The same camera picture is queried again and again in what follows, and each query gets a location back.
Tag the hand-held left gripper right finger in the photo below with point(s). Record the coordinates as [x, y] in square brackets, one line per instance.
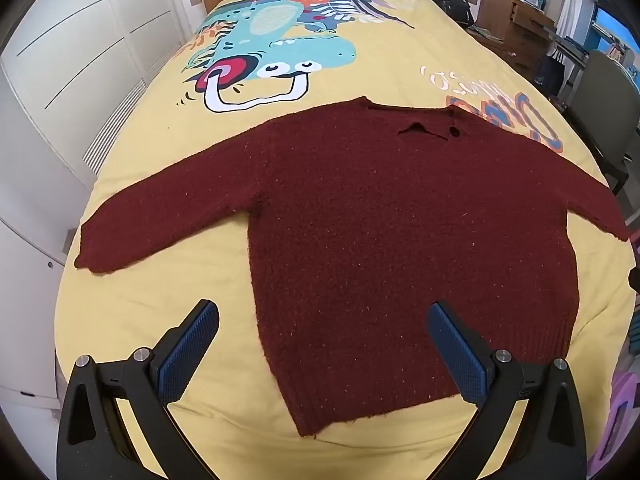
[457, 355]

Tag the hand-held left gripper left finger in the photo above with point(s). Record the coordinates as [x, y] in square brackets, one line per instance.
[187, 355]

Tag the dark red knit sweater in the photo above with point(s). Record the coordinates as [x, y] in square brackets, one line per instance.
[375, 235]

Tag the purple plastic object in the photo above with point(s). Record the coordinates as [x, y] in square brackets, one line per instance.
[622, 410]

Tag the yellow cartoon printed blanket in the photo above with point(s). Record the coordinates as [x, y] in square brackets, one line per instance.
[150, 155]

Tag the dark blue bag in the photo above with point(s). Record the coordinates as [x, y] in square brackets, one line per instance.
[550, 72]

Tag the grey office chair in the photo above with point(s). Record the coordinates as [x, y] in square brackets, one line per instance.
[605, 95]

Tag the white wardrobe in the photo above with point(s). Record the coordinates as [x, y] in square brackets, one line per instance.
[75, 60]

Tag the white desk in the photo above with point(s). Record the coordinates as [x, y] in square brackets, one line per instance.
[575, 50]

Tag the wooden drawer cabinet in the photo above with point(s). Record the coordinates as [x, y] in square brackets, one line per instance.
[520, 27]

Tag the white curtain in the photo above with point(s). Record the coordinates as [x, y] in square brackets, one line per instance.
[572, 10]

